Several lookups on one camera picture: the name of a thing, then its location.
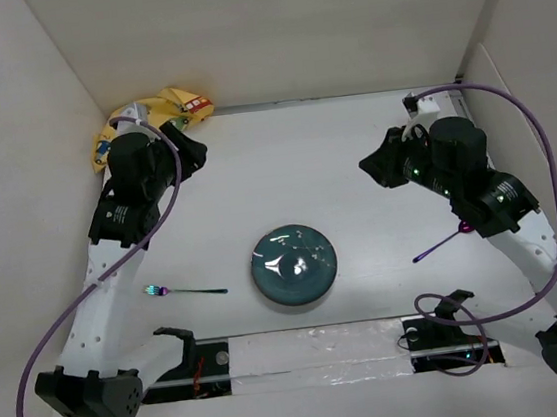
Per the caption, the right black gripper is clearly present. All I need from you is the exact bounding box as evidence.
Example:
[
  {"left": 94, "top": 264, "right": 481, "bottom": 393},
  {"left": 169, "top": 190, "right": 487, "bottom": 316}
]
[{"left": 354, "top": 119, "right": 460, "bottom": 209}]

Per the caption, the yellow vehicle-print cloth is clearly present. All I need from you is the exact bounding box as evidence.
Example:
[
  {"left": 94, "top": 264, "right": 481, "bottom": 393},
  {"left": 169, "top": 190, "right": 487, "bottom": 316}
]
[{"left": 91, "top": 87, "right": 215, "bottom": 174}]

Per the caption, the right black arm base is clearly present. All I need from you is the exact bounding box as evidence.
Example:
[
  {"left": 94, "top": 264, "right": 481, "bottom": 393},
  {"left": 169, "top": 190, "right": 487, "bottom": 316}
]
[{"left": 396, "top": 314, "right": 505, "bottom": 376}]

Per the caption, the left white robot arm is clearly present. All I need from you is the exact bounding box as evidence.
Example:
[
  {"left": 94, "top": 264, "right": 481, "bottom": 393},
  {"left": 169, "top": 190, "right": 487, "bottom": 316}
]
[{"left": 34, "top": 121, "right": 207, "bottom": 417}]

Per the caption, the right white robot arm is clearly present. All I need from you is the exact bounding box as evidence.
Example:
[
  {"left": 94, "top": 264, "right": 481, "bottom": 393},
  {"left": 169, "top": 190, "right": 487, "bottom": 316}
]
[{"left": 359, "top": 117, "right": 557, "bottom": 374}]

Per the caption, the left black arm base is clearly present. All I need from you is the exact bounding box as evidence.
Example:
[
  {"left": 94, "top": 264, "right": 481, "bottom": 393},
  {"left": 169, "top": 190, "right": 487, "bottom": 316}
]
[{"left": 142, "top": 339, "right": 232, "bottom": 405}]

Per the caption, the iridescent purple metal spoon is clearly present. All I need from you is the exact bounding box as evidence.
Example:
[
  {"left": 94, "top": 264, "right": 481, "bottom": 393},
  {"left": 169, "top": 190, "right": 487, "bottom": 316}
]
[{"left": 412, "top": 221, "right": 474, "bottom": 263}]

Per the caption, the dark teal ceramic plate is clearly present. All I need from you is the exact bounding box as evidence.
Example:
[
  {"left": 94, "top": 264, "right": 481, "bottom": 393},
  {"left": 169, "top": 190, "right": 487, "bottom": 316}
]
[{"left": 249, "top": 223, "right": 339, "bottom": 316}]

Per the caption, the iridescent metal fork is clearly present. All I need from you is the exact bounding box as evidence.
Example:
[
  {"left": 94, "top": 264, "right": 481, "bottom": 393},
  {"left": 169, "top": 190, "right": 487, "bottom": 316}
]
[{"left": 142, "top": 285, "right": 229, "bottom": 297}]

